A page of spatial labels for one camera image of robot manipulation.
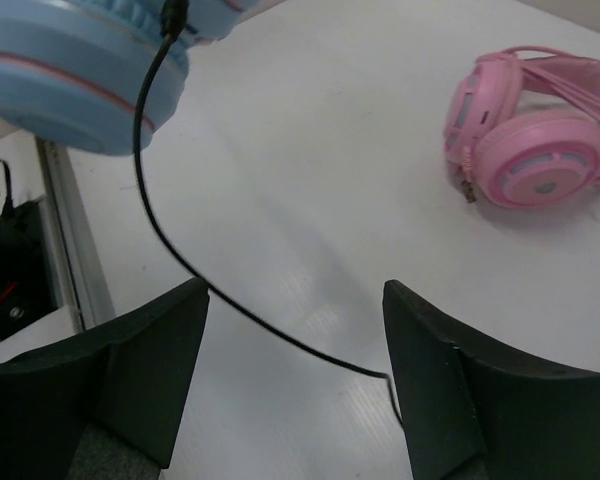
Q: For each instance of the pink blue cat-ear headphones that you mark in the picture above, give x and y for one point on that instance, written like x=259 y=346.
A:
x=71 y=71

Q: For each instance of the aluminium rail front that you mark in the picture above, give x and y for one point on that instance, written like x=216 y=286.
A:
x=82 y=282

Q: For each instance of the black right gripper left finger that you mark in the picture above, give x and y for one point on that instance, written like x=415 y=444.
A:
x=108 y=401

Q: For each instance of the pink headphones with wrapped cable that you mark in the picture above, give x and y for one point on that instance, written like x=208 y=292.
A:
x=523 y=127

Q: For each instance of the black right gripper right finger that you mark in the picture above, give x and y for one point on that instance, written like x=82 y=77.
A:
x=474 y=407

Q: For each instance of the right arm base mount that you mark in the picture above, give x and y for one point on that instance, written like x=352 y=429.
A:
x=26 y=293

